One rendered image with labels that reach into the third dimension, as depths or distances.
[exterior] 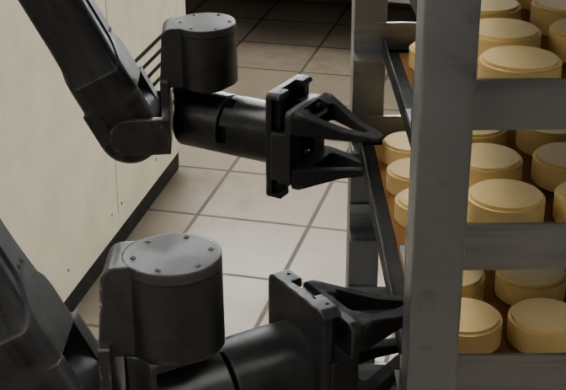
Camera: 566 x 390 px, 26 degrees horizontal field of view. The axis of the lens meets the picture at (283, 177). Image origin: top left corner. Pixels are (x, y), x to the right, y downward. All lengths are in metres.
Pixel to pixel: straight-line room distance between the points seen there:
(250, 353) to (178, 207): 2.54
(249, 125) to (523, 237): 0.44
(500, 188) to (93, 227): 2.06
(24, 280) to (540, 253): 0.30
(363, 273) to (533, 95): 0.54
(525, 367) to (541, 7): 0.25
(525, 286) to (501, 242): 0.14
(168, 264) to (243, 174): 2.78
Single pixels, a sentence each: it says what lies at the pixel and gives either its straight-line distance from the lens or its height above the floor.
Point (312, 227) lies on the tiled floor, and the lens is 3.15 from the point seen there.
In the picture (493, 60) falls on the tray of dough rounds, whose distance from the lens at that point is 0.75.
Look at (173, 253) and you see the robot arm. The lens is 0.70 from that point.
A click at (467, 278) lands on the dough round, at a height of 0.97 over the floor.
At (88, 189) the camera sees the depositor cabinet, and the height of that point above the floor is 0.27.
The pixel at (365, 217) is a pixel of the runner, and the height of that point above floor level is 0.87.
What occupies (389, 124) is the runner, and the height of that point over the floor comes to 0.97.
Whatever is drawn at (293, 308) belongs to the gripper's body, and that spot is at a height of 1.00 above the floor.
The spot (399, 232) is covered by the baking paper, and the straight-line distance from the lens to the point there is 0.98.
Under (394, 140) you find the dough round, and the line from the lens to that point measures 1.10.
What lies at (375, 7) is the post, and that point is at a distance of 1.12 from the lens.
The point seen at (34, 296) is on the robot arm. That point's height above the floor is 1.04.
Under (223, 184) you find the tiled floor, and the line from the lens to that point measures 3.41.
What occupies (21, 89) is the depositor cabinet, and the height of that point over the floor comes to 0.61.
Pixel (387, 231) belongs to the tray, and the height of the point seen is 0.95.
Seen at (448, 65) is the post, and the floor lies 1.18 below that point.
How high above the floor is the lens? 1.38
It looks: 24 degrees down
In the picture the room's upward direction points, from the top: straight up
